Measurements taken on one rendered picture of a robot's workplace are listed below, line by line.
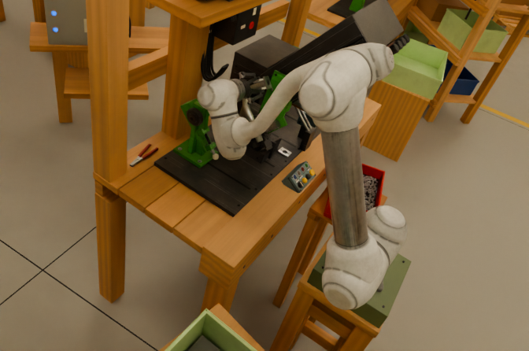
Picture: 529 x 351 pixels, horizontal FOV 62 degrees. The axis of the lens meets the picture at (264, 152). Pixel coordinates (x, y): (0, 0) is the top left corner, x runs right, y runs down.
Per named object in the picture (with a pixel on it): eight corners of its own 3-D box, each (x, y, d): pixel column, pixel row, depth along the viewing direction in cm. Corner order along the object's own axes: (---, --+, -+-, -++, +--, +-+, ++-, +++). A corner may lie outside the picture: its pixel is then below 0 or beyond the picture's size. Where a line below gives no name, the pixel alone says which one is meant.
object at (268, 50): (283, 105, 237) (300, 49, 216) (253, 129, 215) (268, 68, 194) (256, 90, 243) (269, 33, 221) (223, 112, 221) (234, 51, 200)
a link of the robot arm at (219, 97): (213, 80, 167) (221, 114, 169) (188, 85, 153) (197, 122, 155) (237, 75, 161) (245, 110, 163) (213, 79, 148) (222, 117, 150)
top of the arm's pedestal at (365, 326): (401, 277, 177) (405, 271, 174) (375, 338, 154) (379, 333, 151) (331, 234, 186) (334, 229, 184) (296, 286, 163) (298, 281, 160)
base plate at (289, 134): (346, 109, 251) (347, 106, 250) (234, 218, 173) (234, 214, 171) (284, 77, 264) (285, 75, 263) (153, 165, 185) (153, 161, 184)
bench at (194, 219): (334, 208, 317) (380, 107, 261) (202, 378, 210) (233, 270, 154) (254, 160, 338) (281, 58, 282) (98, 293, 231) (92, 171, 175)
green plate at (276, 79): (287, 122, 200) (304, 79, 191) (279, 125, 193) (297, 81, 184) (266, 110, 204) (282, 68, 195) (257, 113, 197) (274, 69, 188)
